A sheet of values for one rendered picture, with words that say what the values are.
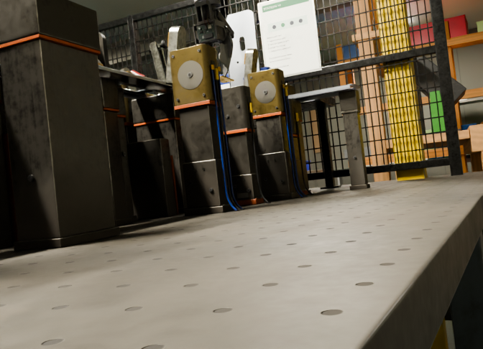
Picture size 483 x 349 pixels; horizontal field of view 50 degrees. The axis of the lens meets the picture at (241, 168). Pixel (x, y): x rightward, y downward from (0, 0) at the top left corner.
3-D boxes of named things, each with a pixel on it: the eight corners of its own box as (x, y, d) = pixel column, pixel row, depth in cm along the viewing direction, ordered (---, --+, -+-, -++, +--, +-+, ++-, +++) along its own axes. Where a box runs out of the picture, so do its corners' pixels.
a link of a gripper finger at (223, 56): (216, 76, 147) (210, 44, 146) (226, 77, 152) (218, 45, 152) (226, 73, 145) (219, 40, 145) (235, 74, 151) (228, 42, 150)
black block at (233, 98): (267, 205, 123) (254, 82, 124) (230, 208, 127) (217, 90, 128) (275, 203, 128) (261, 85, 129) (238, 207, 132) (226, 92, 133)
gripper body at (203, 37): (194, 46, 146) (187, 3, 145) (208, 49, 154) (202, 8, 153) (218, 40, 143) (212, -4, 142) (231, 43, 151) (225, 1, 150)
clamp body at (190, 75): (235, 213, 103) (215, 39, 104) (183, 218, 107) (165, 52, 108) (249, 210, 109) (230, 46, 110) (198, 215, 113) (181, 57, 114)
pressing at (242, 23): (263, 107, 175) (251, 8, 176) (232, 113, 179) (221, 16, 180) (264, 108, 175) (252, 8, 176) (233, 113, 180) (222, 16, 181)
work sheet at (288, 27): (321, 70, 195) (312, -12, 196) (266, 80, 204) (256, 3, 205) (323, 70, 197) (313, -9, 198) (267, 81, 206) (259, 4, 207)
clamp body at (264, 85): (302, 199, 133) (287, 65, 134) (259, 203, 138) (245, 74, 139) (310, 197, 139) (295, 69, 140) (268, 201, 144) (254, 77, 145)
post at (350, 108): (366, 188, 148) (355, 88, 149) (349, 189, 150) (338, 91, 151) (370, 187, 153) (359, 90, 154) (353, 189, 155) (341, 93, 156)
